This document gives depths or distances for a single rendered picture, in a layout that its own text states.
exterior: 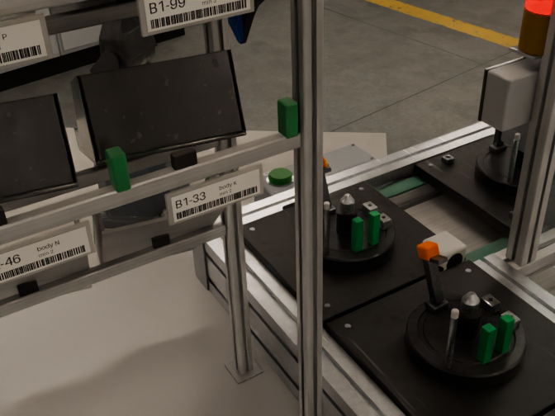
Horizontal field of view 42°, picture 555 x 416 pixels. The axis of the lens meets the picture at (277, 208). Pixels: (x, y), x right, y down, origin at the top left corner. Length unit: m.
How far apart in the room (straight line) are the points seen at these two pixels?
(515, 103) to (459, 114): 2.65
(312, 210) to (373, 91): 3.10
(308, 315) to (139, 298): 0.47
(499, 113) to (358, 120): 2.56
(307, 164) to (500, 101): 0.36
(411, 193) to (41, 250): 0.79
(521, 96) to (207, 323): 0.54
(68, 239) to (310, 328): 0.29
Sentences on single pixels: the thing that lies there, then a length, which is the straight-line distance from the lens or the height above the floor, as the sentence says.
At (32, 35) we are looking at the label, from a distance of 0.50.
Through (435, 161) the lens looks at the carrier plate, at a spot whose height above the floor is 0.97.
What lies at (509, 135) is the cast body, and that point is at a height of 1.04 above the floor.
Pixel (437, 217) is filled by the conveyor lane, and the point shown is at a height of 0.92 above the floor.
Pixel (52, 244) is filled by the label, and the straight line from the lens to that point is 0.57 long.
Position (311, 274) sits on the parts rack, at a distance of 0.71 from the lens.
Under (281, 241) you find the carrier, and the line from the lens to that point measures 1.06.
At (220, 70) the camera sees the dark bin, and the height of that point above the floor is 1.36.
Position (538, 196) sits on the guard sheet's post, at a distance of 1.01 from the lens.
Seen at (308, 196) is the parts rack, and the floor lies 1.25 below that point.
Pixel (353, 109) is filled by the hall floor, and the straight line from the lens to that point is 3.58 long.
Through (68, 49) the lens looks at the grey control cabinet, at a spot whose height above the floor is 0.13.
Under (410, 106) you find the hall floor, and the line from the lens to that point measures 3.63.
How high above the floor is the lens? 1.61
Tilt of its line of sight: 34 degrees down
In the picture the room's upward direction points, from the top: 2 degrees counter-clockwise
